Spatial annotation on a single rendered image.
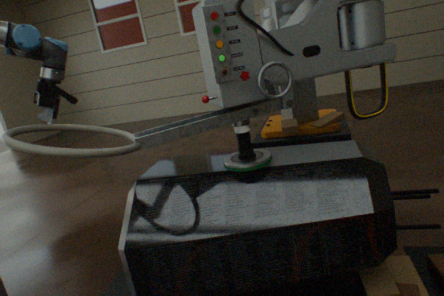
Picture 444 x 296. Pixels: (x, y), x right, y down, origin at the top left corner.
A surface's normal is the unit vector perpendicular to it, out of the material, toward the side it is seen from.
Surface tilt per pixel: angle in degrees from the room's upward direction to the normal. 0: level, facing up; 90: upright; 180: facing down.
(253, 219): 45
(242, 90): 90
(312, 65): 90
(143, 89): 90
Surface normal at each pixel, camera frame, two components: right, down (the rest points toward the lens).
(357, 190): -0.26, -0.50
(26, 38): 0.67, 0.03
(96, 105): -0.25, 0.27
